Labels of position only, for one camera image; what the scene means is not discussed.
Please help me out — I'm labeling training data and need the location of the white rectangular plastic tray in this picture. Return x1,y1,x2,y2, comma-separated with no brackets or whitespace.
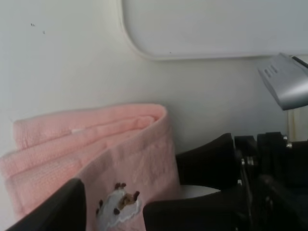
117,0,308,60

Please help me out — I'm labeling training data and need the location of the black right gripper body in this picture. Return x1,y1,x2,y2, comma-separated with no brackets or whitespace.
234,132,308,231

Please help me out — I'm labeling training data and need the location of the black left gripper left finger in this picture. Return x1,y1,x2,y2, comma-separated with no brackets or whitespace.
8,179,86,231

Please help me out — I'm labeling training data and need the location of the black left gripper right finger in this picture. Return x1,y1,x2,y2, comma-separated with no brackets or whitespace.
143,190,249,231

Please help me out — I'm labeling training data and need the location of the pink terry towel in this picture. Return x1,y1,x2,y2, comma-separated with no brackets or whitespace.
0,104,180,231

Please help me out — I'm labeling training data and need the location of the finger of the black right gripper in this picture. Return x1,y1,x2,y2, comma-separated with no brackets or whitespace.
176,133,240,190

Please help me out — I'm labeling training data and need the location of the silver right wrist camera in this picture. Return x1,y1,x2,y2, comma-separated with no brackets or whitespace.
257,53,308,111

